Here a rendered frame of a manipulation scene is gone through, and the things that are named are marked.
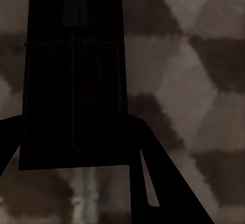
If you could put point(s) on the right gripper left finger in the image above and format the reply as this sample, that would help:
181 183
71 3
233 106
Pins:
10 132

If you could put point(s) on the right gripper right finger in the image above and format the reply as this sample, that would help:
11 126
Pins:
178 203

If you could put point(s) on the mousetrap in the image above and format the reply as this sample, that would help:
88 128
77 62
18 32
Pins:
75 107

